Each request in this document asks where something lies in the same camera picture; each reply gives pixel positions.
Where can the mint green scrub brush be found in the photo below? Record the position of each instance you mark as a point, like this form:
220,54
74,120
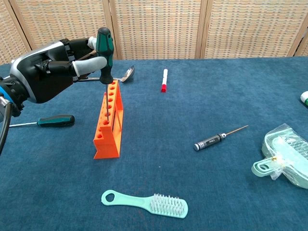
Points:
134,202

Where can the short green black screwdriver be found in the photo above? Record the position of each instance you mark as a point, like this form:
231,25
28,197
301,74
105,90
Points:
105,48

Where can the white green bottle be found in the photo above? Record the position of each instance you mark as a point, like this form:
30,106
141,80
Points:
305,97

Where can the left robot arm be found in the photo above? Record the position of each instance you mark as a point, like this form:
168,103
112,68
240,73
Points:
12,93

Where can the orange tool rack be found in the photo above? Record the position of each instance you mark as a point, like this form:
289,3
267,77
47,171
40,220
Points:
109,142

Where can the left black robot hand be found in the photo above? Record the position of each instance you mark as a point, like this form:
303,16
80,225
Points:
45,77

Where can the blue table cloth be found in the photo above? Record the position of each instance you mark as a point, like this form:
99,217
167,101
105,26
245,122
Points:
168,168

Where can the white marker red cap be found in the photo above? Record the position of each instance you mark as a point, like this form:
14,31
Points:
164,81

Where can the woven folding screen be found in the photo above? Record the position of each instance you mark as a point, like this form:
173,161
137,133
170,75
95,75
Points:
156,24

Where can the long teal black screwdriver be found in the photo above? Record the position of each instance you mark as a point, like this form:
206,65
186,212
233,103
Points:
56,120

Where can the mint dustpan in plastic bag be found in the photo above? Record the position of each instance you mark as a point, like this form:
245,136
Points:
291,163

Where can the black precision screwdriver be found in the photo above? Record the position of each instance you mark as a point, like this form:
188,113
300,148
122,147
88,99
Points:
209,142

